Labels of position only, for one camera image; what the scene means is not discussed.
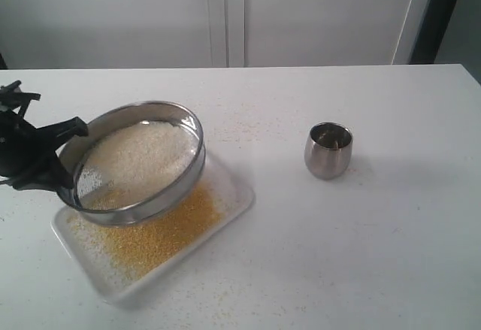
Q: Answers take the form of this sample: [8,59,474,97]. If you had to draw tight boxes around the stainless steel cup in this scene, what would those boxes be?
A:
[304,122,354,180]

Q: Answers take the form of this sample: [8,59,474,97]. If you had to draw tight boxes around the round steel mesh sieve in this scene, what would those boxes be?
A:
[56,101,206,226]

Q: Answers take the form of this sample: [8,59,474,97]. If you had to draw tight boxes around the white rectangular plastic tray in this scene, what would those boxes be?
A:
[51,153,255,304]

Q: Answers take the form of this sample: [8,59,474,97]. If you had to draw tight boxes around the yellow fine sieved grains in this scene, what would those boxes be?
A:
[67,185,224,280]

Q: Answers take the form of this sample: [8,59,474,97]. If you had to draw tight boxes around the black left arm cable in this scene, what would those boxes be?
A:
[0,80,41,119]

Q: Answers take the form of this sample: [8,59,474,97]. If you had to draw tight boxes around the white cabinet doors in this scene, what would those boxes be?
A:
[1,0,428,69]

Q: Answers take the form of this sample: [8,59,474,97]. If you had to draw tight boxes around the dark vertical post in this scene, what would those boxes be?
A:
[409,0,458,65]

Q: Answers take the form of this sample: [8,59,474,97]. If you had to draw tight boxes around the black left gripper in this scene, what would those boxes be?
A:
[1,109,89,192]

